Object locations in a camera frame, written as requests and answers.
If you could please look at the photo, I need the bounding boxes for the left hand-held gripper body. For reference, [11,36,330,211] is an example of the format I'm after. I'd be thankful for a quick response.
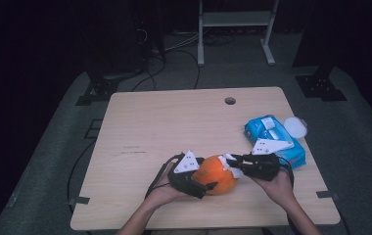
[166,149,209,200]

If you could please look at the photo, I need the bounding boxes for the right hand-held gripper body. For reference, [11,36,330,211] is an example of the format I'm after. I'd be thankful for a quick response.
[244,137,295,182]

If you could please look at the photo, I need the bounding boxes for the white wet wipe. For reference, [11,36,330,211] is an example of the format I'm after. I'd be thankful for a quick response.
[217,153,245,180]

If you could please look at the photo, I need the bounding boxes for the orange plush toy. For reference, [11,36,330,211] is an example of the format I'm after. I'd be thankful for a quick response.
[191,154,239,197]

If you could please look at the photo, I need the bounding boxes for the blue wet wipes pack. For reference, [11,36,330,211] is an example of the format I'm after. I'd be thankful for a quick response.
[243,115,307,170]

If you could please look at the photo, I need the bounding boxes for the person's right hand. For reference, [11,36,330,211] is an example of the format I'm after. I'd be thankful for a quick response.
[250,168,297,212]

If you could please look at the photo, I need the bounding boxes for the person's left hand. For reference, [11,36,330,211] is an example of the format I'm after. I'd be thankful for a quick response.
[144,162,189,211]

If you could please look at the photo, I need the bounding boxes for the clear round plastic lid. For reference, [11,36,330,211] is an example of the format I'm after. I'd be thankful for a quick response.
[283,116,309,140]

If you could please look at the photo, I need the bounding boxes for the grey tape strip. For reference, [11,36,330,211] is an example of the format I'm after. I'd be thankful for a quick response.
[315,190,341,201]
[68,196,91,207]

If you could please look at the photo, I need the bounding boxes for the black stand base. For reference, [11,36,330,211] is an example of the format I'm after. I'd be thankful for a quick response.
[295,64,349,103]
[75,69,143,107]

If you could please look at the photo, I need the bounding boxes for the black floor tape outline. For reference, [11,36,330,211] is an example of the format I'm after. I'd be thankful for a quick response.
[84,118,104,140]

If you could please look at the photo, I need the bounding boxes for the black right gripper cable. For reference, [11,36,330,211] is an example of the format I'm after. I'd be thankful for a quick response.
[276,156,296,190]

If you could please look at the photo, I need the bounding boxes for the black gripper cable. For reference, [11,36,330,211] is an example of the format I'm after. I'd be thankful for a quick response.
[144,153,185,200]
[276,156,296,190]

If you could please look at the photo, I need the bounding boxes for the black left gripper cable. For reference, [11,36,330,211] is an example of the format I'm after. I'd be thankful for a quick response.
[144,153,185,200]

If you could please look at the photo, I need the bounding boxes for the black floor cable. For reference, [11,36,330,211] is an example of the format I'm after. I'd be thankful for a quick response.
[66,140,98,210]
[173,48,202,90]

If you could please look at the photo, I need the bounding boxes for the white floor cables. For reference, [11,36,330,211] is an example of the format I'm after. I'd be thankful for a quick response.
[164,30,202,54]

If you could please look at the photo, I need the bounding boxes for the white metal stand frame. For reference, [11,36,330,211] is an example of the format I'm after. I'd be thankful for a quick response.
[197,0,281,68]

